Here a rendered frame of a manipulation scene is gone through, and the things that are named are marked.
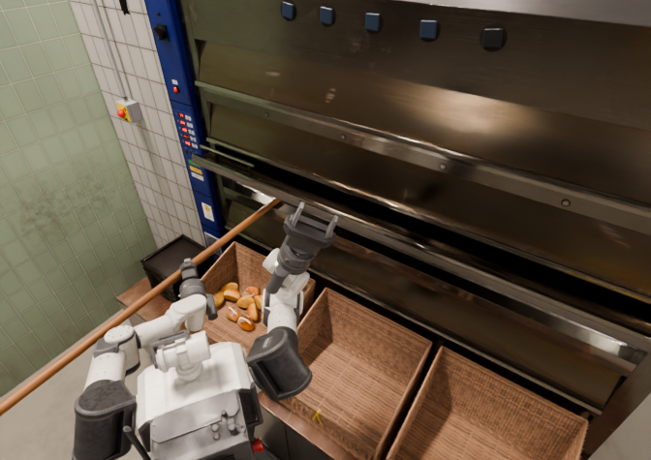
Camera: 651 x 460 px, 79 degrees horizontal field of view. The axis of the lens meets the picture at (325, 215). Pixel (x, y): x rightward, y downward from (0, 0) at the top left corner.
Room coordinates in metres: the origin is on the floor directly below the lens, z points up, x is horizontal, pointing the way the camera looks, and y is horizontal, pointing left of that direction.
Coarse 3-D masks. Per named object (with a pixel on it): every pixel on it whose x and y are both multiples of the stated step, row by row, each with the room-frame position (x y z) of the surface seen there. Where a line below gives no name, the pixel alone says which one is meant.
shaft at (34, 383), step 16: (240, 224) 1.35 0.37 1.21; (224, 240) 1.25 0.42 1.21; (208, 256) 1.17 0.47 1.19; (176, 272) 1.06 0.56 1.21; (160, 288) 0.99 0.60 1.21; (144, 304) 0.92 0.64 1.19; (112, 320) 0.84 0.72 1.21; (96, 336) 0.78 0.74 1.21; (80, 352) 0.73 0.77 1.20; (48, 368) 0.67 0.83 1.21; (32, 384) 0.62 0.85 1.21; (16, 400) 0.57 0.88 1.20
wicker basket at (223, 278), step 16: (224, 256) 1.57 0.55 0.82; (240, 256) 1.60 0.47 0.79; (256, 256) 1.55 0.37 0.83; (208, 272) 1.47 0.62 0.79; (224, 272) 1.55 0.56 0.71; (240, 272) 1.58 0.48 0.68; (256, 272) 1.53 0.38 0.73; (208, 288) 1.45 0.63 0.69; (240, 288) 1.54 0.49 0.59; (224, 304) 1.43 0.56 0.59; (304, 304) 1.27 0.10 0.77; (208, 320) 1.32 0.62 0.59; (224, 320) 1.32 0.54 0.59; (208, 336) 1.12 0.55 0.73; (224, 336) 1.22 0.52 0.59; (240, 336) 1.22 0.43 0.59; (256, 336) 1.22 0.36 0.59
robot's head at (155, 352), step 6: (186, 330) 0.57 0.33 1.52; (168, 336) 0.56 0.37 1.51; (174, 336) 0.55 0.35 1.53; (180, 336) 0.55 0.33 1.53; (186, 336) 0.55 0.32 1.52; (150, 342) 0.54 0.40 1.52; (156, 342) 0.53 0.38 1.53; (162, 342) 0.53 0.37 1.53; (168, 342) 0.54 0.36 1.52; (150, 348) 0.52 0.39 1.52; (156, 348) 0.54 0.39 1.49; (156, 354) 0.51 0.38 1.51; (156, 360) 0.51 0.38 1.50; (156, 366) 0.50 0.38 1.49; (162, 366) 0.49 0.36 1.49
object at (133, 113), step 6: (120, 102) 2.01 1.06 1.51; (126, 102) 2.01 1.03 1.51; (132, 102) 2.01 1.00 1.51; (120, 108) 1.99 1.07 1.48; (126, 108) 1.96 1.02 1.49; (132, 108) 1.98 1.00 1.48; (138, 108) 2.01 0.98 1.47; (126, 114) 1.97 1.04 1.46; (132, 114) 1.97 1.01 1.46; (138, 114) 2.00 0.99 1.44; (126, 120) 1.98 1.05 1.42; (132, 120) 1.96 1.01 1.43; (138, 120) 1.99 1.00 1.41
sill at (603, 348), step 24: (240, 192) 1.65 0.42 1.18; (312, 216) 1.44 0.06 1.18; (336, 240) 1.31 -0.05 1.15; (360, 240) 1.27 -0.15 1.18; (408, 264) 1.12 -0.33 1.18; (456, 288) 1.00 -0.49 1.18; (480, 288) 1.00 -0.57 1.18; (504, 312) 0.90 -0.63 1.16; (528, 312) 0.89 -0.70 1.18; (552, 336) 0.81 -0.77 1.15; (576, 336) 0.79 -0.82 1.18; (600, 336) 0.79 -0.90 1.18; (624, 360) 0.70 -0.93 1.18
